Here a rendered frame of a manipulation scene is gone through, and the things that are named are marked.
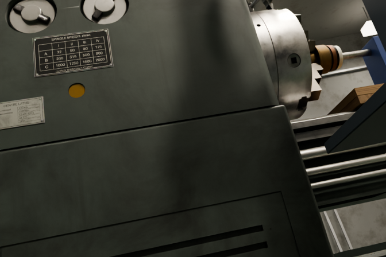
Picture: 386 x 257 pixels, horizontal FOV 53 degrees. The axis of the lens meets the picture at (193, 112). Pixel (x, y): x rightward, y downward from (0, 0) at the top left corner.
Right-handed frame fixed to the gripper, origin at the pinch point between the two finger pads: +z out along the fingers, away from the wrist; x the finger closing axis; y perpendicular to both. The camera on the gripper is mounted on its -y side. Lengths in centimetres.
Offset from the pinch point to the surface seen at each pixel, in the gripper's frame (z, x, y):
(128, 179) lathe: 53, -48, -1
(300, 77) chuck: 31.1, -3.7, 6.9
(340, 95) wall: -407, 888, -543
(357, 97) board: 41.3, 2.0, 15.0
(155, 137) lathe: 46, -43, 2
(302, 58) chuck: 27.5, -3.9, 10.0
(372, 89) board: 40.0, 5.7, 17.1
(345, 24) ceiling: -596, 900, -438
